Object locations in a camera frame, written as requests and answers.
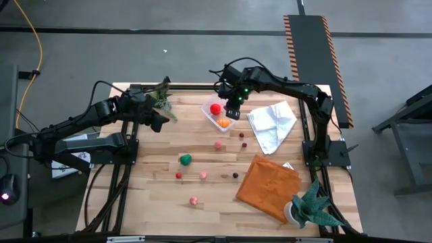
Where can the white printed booklet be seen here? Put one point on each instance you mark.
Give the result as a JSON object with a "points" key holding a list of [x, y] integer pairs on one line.
{"points": [[65, 170]]}

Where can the black side table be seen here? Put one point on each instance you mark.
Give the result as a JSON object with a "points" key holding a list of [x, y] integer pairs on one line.
{"points": [[406, 158]]}

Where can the red toy tomato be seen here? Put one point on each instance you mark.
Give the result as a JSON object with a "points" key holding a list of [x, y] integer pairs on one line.
{"points": [[215, 109]]}

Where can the clear plastic tupperware container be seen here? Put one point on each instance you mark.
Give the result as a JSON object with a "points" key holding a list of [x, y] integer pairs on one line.
{"points": [[206, 109]]}

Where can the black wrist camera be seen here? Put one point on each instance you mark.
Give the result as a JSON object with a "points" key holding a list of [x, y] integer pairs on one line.
{"points": [[135, 94], [232, 75]]}

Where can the grey desk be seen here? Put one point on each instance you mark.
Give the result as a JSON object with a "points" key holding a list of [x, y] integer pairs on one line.
{"points": [[17, 158]]}

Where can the pink toy peach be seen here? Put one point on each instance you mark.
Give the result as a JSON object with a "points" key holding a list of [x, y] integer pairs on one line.
{"points": [[218, 144], [202, 175], [193, 200]]}

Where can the small silver packet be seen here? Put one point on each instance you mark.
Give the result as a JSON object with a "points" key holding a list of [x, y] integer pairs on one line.
{"points": [[288, 165]]}

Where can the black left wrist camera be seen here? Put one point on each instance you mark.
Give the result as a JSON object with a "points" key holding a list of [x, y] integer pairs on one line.
{"points": [[135, 94]]}

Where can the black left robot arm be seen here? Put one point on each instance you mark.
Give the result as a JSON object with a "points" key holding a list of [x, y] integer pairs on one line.
{"points": [[84, 116]]}

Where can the succulent plant in dark pot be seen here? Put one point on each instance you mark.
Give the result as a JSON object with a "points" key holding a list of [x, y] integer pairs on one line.
{"points": [[166, 105]]}

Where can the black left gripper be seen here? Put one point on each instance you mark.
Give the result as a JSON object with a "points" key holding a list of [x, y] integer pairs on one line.
{"points": [[140, 108]]}

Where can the orange toy mandarin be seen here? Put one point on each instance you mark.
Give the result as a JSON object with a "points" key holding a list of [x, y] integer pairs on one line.
{"points": [[223, 122]]}

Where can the green toy pepper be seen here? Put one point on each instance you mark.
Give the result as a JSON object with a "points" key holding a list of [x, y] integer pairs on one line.
{"points": [[185, 159]]}

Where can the black toy cherry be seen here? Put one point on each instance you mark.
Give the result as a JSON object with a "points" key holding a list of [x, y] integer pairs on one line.
{"points": [[235, 175]]}

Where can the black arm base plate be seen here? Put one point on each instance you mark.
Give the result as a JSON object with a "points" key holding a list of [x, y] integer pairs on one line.
{"points": [[118, 159], [337, 158]]}

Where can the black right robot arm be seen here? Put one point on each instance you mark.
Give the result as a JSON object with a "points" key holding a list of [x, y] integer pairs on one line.
{"points": [[293, 88]]}

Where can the orange folded cloth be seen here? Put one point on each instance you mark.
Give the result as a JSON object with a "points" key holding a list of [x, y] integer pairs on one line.
{"points": [[270, 189]]}

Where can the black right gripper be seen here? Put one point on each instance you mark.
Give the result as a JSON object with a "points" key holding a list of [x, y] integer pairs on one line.
{"points": [[240, 96]]}

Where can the black computer mouse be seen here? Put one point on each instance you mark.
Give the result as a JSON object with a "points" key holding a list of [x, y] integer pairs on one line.
{"points": [[8, 189]]}

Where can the bright red toy cherry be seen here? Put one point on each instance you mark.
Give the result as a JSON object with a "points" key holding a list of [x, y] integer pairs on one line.
{"points": [[178, 175]]}

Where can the black hazard-striped floor mat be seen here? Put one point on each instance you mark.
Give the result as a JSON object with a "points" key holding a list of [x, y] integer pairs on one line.
{"points": [[310, 50]]}

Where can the green plant in white pot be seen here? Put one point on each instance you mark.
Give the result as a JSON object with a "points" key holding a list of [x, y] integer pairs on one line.
{"points": [[310, 206]]}

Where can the white folded cloth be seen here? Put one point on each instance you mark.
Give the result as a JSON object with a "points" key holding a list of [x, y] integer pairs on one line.
{"points": [[270, 125]]}

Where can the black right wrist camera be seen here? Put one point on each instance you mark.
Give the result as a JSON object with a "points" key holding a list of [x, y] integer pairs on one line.
{"points": [[232, 75]]}

